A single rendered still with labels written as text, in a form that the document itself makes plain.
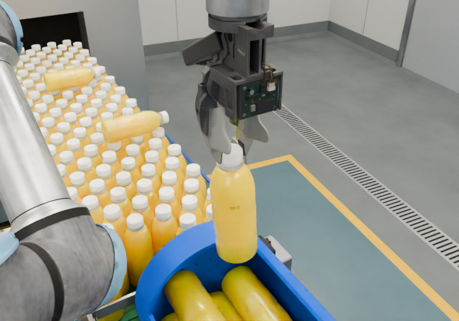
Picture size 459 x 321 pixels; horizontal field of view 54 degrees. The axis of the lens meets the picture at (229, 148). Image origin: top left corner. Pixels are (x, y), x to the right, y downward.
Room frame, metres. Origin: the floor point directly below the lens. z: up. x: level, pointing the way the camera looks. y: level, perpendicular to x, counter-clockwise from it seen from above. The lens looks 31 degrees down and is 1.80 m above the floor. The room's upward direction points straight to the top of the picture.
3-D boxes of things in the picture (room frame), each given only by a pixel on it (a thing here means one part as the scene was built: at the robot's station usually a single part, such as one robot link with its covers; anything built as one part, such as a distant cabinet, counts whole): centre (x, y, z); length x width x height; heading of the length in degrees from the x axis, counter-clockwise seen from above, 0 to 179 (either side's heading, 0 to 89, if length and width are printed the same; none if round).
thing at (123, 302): (0.76, 0.12, 0.96); 0.40 x 0.01 x 0.03; 121
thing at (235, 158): (0.56, 0.00, 1.45); 0.04 x 0.04 x 0.02
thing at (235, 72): (0.53, -0.01, 1.60); 0.09 x 0.08 x 0.12; 31
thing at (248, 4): (0.54, -0.01, 1.68); 0.08 x 0.08 x 0.05
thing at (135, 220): (0.82, 0.23, 1.09); 0.04 x 0.04 x 0.02
